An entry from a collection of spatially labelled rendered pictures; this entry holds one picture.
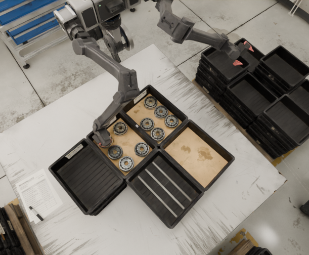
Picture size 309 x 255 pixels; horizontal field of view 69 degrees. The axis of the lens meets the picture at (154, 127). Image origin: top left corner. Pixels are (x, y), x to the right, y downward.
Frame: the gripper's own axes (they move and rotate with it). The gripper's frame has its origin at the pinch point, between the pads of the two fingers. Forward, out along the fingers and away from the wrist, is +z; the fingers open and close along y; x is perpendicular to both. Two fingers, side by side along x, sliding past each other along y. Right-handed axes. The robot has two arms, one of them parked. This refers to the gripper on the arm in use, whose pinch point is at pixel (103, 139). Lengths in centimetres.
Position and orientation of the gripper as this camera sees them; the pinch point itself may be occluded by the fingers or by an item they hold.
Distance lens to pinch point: 157.7
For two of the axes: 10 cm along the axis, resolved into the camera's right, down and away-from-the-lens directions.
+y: 7.2, -6.4, 2.5
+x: -6.9, -6.8, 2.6
